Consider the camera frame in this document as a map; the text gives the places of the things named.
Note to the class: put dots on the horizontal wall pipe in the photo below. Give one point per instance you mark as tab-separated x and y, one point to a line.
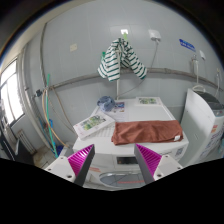
150	73

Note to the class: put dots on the blue crumpled cloth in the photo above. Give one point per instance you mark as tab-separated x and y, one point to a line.
106	103

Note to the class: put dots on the brown towel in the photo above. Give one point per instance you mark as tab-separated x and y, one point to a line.
147	132

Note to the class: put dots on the white wall socket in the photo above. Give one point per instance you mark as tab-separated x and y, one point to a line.
154	35

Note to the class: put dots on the white front-load washing machine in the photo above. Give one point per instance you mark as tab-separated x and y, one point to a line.
115	167

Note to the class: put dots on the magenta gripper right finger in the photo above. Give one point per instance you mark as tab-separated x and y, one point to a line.
148	161

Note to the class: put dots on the illustrated book on washer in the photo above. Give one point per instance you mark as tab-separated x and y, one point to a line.
92	124

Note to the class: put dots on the paper leaflet on washer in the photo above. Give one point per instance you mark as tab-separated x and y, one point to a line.
118	112

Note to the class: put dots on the white top-load washing machine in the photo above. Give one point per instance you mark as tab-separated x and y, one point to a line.
203	124

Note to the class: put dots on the wall tap with hose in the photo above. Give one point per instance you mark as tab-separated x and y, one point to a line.
195	70

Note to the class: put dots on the picture card at back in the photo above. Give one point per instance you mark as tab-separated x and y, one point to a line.
148	101

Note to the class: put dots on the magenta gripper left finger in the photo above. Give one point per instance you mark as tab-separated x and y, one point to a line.
80	162

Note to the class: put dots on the blue wall sign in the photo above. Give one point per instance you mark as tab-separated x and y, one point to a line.
187	45

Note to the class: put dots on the window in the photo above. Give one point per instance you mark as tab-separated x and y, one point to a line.
10	93

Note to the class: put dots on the green white striped shirt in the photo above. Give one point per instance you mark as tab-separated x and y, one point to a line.
120	54

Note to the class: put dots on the white radiator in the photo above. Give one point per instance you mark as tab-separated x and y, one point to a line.
23	138

